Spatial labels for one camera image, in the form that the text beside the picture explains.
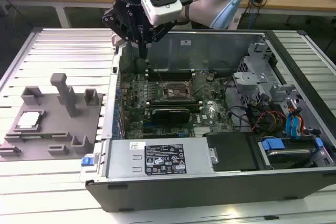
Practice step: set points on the black plastic drive shroud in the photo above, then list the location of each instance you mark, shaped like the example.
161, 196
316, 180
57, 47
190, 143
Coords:
231, 150

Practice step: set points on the grey parts rack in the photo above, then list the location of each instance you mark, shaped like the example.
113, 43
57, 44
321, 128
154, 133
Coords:
52, 127

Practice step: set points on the CPU socket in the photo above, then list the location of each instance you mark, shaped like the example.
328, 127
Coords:
174, 93

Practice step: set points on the silver power supply with label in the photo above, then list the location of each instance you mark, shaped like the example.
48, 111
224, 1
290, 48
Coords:
120, 161

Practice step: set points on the green motherboard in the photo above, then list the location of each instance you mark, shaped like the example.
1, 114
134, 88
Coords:
134, 95

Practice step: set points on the hard disk in blue carrier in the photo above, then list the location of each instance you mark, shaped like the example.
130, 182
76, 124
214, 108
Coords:
273, 144

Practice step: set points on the black and silver PC case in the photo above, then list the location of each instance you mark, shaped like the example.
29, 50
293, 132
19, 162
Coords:
210, 192

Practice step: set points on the blue case latch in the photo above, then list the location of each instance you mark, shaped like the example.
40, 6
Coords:
87, 161

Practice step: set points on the black RAM slot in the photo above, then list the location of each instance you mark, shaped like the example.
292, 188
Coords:
173, 72
173, 102
173, 78

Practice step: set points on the green RAM stick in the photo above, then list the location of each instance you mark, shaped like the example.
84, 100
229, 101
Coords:
173, 107
39, 136

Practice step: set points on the black graphics card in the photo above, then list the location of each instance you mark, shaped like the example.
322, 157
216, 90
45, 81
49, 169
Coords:
170, 116

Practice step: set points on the silver chipset heatsink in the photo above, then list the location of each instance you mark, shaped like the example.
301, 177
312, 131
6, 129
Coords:
200, 131

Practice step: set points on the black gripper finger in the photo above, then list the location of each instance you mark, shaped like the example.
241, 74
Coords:
113, 19
161, 33

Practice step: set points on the silver CPU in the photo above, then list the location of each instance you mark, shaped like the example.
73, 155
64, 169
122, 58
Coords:
29, 120

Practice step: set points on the silver metal disk bay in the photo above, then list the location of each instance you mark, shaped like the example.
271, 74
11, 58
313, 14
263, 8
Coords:
248, 78

